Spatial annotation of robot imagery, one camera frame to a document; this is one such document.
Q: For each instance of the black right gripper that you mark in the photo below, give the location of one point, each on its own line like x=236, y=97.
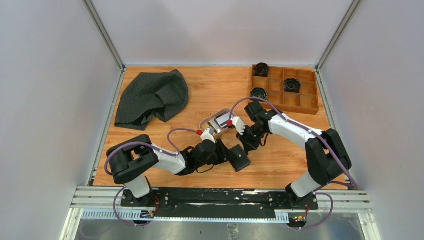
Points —
x=248, y=145

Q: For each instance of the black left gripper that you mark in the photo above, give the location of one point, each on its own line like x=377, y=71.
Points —
x=222, y=152

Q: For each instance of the black leather card holder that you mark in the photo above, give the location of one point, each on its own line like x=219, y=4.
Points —
x=238, y=158

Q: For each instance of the thin white card stack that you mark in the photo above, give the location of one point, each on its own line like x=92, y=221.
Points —
x=222, y=120

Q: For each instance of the pink oval plastic tray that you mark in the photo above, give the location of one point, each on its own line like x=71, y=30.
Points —
x=218, y=131

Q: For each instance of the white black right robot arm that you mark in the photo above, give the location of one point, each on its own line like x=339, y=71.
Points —
x=326, y=155

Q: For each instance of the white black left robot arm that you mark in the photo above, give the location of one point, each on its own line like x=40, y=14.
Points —
x=128, y=161

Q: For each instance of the rolled dark belt top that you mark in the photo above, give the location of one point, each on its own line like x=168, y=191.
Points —
x=261, y=70

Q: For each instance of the wooden compartment organizer box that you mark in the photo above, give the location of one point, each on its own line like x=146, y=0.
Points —
x=306, y=102

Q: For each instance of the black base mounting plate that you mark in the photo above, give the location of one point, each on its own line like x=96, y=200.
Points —
x=218, y=203

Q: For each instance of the dark green dotted cloth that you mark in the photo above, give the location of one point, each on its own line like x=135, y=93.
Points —
x=152, y=95

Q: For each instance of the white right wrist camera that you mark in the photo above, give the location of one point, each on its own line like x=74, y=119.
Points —
x=238, y=124

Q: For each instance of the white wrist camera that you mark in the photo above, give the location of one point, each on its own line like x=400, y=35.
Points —
x=238, y=124
x=208, y=135

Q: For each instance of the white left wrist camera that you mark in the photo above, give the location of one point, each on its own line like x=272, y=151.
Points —
x=208, y=135

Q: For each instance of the aluminium frame rail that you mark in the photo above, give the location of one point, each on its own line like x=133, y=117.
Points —
x=112, y=213

